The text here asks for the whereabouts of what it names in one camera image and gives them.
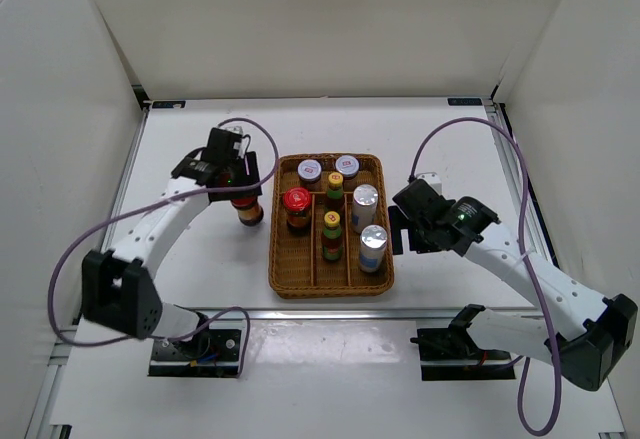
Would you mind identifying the red lid sauce jar front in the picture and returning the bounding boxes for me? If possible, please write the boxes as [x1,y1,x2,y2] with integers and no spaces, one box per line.
[231,196,264,227]

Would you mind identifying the red lid sauce jar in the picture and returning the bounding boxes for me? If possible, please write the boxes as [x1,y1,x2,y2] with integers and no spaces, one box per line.
[282,186,312,234]
[231,196,264,227]

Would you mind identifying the silver top white can front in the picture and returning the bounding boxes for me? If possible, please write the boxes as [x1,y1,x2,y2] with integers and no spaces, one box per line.
[359,224,388,273]

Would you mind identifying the silver white can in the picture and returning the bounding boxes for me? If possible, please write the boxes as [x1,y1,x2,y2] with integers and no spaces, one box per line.
[359,224,388,273]
[351,184,379,234]

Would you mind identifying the purple lid dark jar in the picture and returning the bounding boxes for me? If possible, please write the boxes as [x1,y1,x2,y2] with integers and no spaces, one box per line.
[297,159,322,192]
[335,154,360,187]

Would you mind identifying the yellow cap sauce bottle front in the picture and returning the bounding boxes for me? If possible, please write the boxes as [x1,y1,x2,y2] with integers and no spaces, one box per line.
[321,211,344,262]

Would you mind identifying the yellow cap sauce bottle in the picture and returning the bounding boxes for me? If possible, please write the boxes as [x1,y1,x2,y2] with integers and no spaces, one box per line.
[321,211,344,262]
[324,171,345,215]

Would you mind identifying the purple lid dark jar front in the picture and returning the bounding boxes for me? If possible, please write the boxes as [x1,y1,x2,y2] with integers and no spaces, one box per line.
[335,154,360,187]

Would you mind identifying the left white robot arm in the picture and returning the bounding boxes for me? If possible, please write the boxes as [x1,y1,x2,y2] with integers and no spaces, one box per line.
[81,126,264,359]

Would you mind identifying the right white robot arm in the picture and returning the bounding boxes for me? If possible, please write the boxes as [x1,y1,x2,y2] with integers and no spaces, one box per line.
[388,179,638,391]

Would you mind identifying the wicker divided basket tray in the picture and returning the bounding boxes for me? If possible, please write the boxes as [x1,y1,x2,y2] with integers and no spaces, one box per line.
[269,152,394,299]

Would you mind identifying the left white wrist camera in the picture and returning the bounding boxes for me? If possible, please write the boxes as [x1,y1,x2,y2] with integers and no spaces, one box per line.
[224,126,251,159]

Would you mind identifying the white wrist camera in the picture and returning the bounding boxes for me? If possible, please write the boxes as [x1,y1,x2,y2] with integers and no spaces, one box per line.
[409,172,442,195]
[224,126,251,159]

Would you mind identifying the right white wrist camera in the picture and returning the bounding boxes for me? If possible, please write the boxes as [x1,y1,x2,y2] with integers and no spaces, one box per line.
[409,172,442,195]

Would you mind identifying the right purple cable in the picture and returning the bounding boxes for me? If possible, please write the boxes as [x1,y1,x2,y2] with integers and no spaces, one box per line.
[408,117,564,436]

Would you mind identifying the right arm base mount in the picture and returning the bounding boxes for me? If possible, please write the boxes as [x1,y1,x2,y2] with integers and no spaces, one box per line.
[410,304,516,382]

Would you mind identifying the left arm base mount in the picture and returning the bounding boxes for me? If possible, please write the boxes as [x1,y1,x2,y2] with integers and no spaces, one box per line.
[147,324,246,379]

